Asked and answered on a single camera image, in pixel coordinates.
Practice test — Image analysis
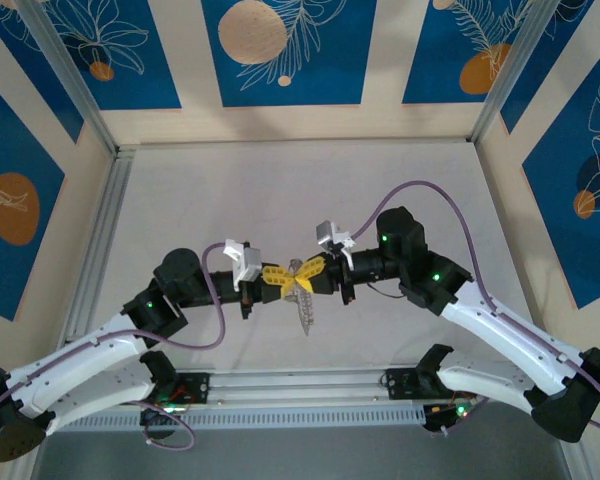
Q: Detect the clear plastic bag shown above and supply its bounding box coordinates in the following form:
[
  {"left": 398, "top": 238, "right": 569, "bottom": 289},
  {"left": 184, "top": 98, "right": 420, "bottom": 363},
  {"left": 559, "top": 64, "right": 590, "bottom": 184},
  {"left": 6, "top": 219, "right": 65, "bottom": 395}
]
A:
[{"left": 287, "top": 292, "right": 317, "bottom": 340}]

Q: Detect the thin black wire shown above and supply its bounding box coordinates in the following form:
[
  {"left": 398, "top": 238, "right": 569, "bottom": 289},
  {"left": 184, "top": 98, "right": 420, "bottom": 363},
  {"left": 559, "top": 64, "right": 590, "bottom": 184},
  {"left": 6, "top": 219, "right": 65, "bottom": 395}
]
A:
[{"left": 367, "top": 282, "right": 406, "bottom": 300}]

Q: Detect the aluminium side rail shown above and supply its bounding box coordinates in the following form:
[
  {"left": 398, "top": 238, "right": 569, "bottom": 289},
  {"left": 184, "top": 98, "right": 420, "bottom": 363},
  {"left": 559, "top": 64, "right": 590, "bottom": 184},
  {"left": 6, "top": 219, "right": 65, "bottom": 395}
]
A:
[{"left": 63, "top": 149, "right": 134, "bottom": 347}]

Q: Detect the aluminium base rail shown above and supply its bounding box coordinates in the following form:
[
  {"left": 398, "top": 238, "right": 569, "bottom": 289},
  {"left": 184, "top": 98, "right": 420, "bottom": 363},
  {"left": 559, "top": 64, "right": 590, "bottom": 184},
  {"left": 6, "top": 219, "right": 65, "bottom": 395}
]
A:
[{"left": 207, "top": 370, "right": 392, "bottom": 402}]

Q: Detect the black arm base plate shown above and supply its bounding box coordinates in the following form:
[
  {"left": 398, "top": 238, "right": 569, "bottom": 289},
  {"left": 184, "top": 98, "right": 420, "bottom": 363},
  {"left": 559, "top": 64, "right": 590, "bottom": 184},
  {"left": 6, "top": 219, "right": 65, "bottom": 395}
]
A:
[
  {"left": 147, "top": 370, "right": 212, "bottom": 407},
  {"left": 383, "top": 367, "right": 431, "bottom": 401}
]

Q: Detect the grey slotted cable duct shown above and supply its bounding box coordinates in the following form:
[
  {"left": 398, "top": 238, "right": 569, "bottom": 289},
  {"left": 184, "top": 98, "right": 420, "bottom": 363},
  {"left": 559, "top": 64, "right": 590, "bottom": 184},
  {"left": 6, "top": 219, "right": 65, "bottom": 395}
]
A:
[{"left": 54, "top": 403, "right": 427, "bottom": 432}]

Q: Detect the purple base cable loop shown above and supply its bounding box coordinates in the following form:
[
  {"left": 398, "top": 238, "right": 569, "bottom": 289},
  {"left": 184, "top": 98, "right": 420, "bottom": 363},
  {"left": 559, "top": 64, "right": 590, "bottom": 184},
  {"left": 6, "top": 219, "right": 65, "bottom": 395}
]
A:
[
  {"left": 429, "top": 394, "right": 492, "bottom": 437},
  {"left": 132, "top": 398, "right": 197, "bottom": 452}
]

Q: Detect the aluminium frame post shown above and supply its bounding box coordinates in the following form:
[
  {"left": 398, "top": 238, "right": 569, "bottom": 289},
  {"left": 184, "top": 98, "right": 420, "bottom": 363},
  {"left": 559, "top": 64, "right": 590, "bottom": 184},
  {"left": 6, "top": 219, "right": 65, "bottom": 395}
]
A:
[
  {"left": 17, "top": 0, "right": 120, "bottom": 154},
  {"left": 469, "top": 0, "right": 554, "bottom": 145}
]

